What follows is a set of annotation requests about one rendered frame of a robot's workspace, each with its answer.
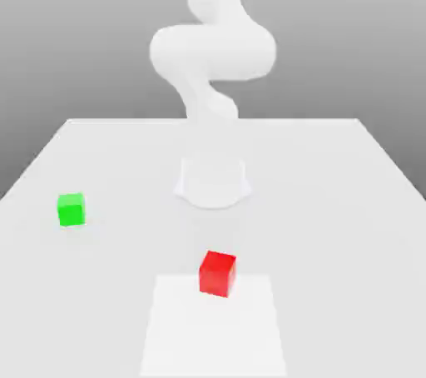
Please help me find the small red cube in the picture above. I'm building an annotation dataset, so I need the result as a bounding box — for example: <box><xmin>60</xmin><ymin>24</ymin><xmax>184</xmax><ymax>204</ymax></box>
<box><xmin>198</xmin><ymin>250</ymin><xmax>238</xmax><ymax>299</ymax></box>

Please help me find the small green cube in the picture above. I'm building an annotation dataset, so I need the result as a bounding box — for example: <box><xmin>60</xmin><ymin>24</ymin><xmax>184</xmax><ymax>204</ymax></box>
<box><xmin>57</xmin><ymin>191</ymin><xmax>87</xmax><ymax>228</ymax></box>

